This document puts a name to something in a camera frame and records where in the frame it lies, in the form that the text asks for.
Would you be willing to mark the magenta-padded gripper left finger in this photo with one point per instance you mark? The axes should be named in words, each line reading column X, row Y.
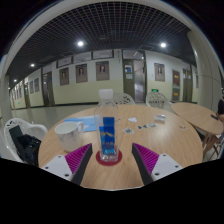
column 61, row 167

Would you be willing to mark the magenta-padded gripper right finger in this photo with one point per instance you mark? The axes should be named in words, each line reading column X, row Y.
column 160, row 166

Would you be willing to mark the clear blue-labelled water bottle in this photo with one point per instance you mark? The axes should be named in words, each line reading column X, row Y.
column 107, row 133

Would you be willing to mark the white ceramic mug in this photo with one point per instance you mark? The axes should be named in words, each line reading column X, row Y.
column 68, row 135

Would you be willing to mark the black bag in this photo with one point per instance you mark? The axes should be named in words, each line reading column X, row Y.
column 28, row 146

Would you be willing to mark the small torn wrapper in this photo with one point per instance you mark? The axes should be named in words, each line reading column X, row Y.
column 152, row 125
column 128, row 131
column 142, row 126

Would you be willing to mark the flat round red coaster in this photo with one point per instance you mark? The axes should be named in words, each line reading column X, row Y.
column 109, row 163

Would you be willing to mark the white plastic lattice chair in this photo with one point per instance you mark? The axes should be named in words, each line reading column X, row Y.
column 156, row 99
column 124, row 98
column 33, row 128

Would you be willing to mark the small silver packet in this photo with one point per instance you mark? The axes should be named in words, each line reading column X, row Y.
column 160, row 118

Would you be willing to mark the light blue paper sheet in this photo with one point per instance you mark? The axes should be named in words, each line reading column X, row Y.
column 87, row 122

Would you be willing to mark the white crumpled tissue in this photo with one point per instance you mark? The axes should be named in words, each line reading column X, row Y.
column 132, row 119

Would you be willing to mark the round wooden side table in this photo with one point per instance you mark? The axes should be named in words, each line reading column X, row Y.
column 195, row 115

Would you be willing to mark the black phone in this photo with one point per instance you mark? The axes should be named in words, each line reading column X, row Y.
column 214, row 117

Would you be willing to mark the green exit sign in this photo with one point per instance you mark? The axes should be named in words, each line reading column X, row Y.
column 155, row 90

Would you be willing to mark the dark wooden door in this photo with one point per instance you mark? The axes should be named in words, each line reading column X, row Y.
column 48, row 89

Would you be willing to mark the person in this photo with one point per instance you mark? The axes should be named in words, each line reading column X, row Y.
column 221, row 110

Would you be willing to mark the dark double door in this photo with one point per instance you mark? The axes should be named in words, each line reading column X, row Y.
column 134, row 80

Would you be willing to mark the round ceiling lights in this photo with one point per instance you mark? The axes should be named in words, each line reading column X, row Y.
column 80, row 43

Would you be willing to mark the framed wall portraits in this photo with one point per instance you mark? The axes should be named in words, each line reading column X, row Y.
column 102, row 70

